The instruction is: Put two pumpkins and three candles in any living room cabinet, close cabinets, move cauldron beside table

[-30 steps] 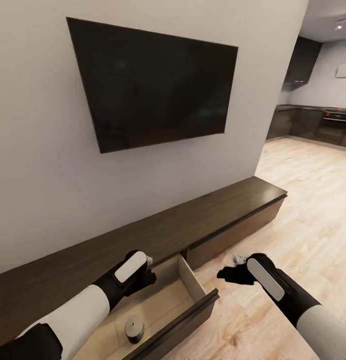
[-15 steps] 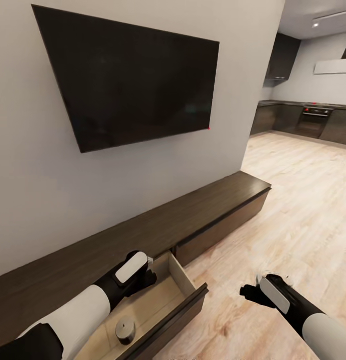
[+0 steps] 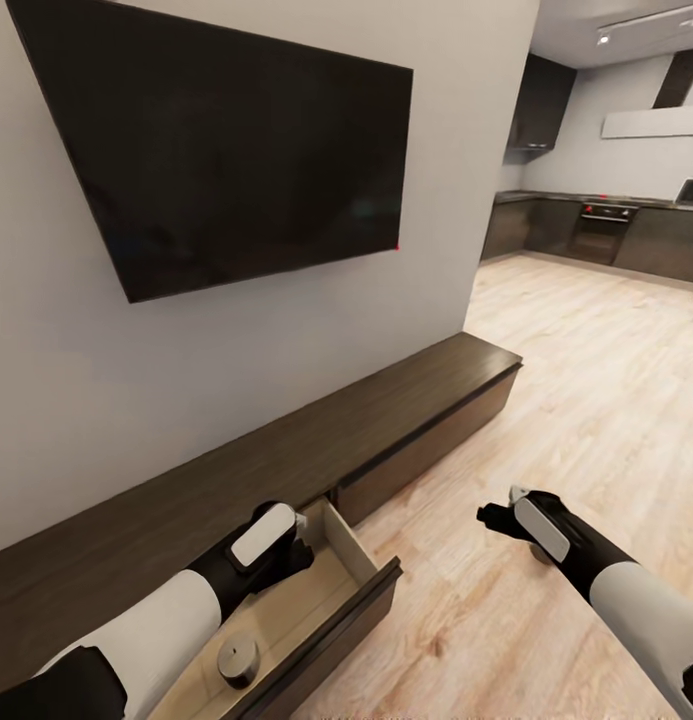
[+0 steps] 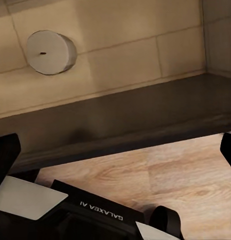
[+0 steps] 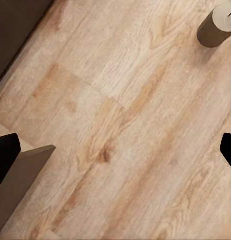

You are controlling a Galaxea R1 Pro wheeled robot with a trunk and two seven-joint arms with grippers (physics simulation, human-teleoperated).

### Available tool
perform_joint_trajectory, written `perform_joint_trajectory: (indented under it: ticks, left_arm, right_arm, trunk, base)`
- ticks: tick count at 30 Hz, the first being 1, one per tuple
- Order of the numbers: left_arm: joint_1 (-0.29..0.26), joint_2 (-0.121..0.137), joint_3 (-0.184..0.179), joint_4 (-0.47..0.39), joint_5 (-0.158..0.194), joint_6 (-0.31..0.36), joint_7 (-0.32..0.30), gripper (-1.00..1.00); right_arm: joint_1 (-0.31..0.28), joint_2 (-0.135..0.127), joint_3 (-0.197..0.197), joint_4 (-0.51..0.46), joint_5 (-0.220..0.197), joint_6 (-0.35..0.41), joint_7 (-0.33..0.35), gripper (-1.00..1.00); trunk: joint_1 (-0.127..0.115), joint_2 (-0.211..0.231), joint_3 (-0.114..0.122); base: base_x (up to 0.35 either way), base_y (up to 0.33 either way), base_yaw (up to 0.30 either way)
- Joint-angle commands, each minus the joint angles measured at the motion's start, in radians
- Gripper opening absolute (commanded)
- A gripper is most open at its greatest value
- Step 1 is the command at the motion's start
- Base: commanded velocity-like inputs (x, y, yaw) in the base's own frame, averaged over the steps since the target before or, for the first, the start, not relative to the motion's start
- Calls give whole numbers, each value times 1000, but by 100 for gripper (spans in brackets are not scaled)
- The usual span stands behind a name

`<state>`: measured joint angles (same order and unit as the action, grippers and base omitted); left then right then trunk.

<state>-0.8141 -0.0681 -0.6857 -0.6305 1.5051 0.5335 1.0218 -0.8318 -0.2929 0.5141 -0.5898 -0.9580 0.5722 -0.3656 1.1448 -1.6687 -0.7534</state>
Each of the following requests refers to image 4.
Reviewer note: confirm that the cabinet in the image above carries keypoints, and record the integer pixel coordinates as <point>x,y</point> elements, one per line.
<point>147,73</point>

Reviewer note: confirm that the pillar candle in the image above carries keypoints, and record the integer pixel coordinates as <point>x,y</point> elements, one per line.
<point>50,53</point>

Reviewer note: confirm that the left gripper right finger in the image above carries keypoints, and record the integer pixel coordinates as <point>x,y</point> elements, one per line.
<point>225,147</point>

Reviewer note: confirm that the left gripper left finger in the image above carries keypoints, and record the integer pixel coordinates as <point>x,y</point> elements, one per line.
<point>10,148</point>

